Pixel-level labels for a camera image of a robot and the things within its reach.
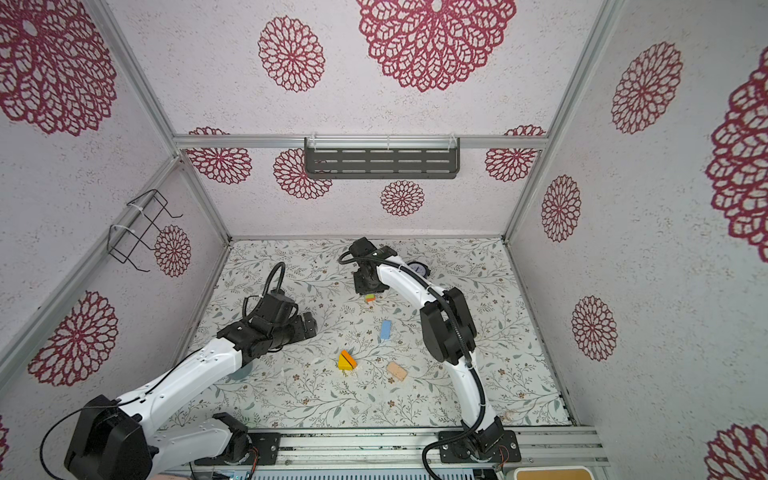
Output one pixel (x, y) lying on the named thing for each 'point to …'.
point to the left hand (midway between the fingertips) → (302, 331)
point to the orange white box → (553, 473)
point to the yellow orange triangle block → (345, 361)
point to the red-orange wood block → (370, 299)
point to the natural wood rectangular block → (397, 370)
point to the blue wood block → (386, 329)
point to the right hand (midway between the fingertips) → (366, 283)
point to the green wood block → (370, 296)
